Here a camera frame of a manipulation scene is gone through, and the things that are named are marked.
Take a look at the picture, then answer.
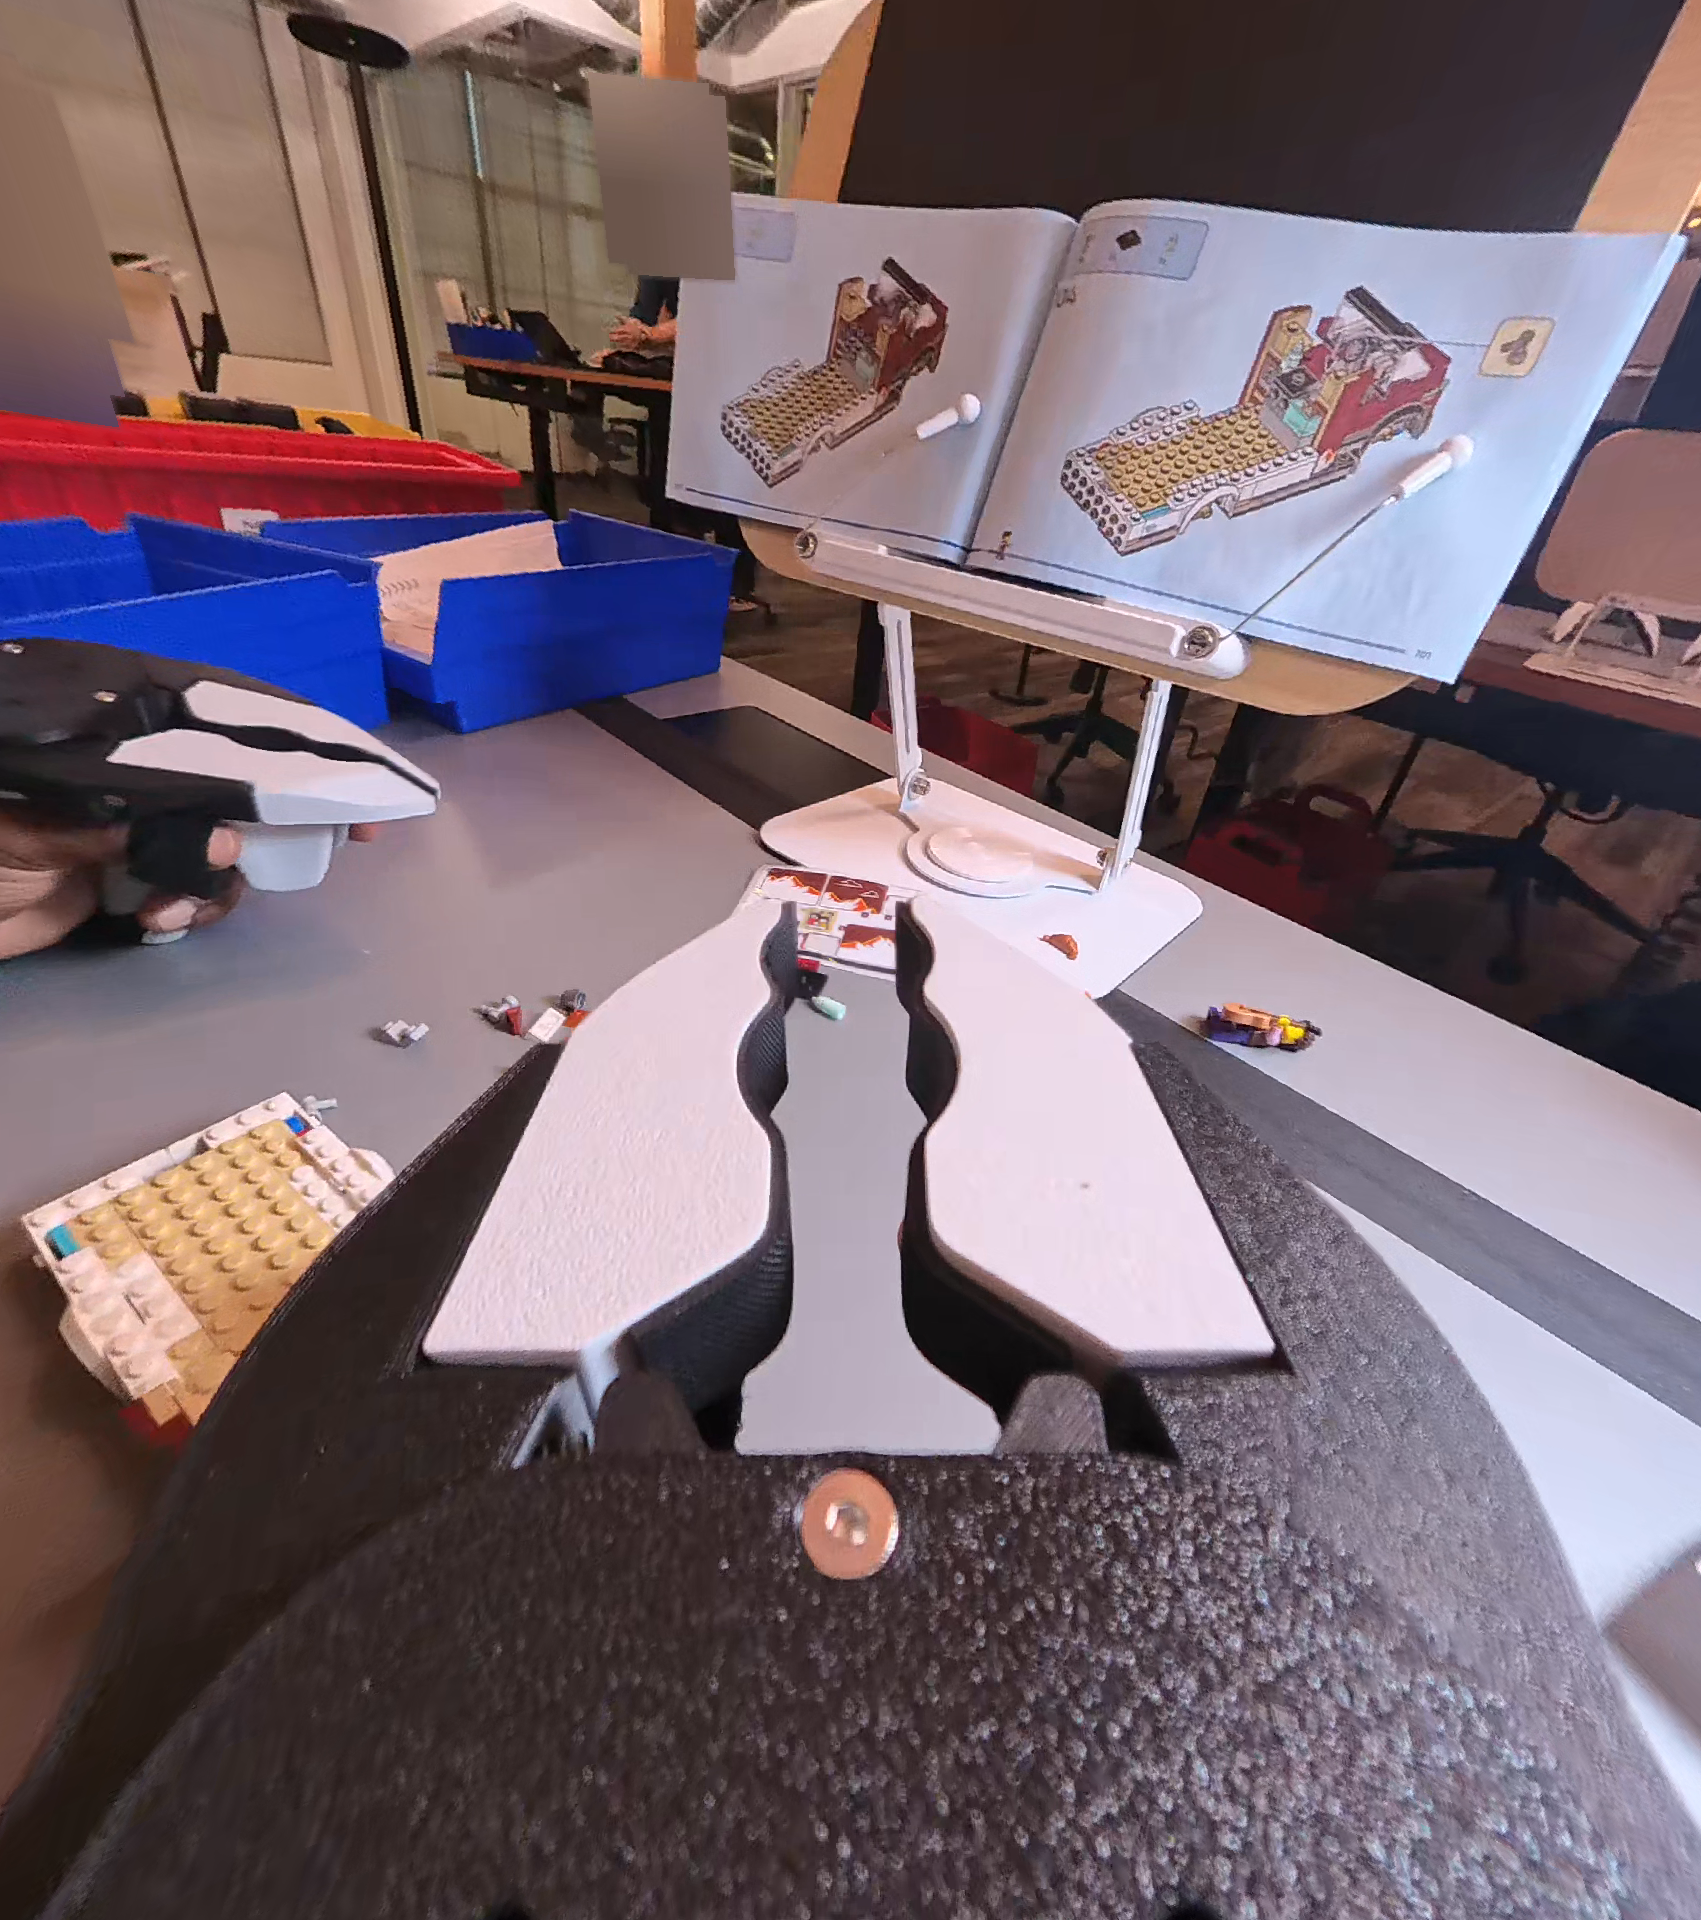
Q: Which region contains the black wood-rimmed panel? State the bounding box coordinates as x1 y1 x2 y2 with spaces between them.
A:
787 0 1694 240

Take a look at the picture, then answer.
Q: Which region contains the red storage bin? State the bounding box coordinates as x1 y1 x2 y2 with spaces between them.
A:
0 402 524 531

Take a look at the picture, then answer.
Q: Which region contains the yellow storage bin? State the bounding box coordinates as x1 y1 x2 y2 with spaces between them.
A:
114 391 420 441

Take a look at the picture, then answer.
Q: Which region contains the black floor lamp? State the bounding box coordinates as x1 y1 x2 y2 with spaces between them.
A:
287 12 420 439

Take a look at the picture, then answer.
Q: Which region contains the instruction booklet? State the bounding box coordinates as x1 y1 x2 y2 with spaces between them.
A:
664 193 1687 685

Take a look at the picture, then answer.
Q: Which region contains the black office chair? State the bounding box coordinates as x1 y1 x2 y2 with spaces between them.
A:
1392 720 1670 985

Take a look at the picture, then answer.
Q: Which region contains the spiral bound booklet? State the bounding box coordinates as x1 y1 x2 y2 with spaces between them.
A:
372 520 566 659

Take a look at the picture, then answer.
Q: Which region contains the wooden book stand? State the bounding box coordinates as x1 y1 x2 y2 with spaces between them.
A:
1526 426 1701 715

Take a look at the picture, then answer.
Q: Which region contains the grey desk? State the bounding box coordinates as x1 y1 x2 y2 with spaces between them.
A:
0 655 1701 1920

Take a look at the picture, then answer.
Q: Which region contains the red backpack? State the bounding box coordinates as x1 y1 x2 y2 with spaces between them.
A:
1185 785 1396 936

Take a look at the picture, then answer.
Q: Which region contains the blue storage bin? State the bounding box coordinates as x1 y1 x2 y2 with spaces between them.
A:
0 514 390 732
257 506 742 739

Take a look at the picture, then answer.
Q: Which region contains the white book stand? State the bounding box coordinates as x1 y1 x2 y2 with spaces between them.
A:
737 392 1479 1001

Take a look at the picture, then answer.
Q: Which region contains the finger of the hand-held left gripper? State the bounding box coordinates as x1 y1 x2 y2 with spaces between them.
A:
179 675 420 770
112 725 442 829

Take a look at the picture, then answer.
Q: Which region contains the sticker sheet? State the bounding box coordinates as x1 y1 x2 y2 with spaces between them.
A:
749 865 927 985

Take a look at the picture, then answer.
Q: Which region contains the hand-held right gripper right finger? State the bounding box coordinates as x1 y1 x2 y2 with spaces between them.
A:
892 897 1280 1375

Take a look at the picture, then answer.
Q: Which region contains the toy brick camper van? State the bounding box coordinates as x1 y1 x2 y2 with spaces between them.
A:
23 1093 397 1446

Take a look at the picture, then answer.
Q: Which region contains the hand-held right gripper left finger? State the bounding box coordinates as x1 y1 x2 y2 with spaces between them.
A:
422 901 805 1471

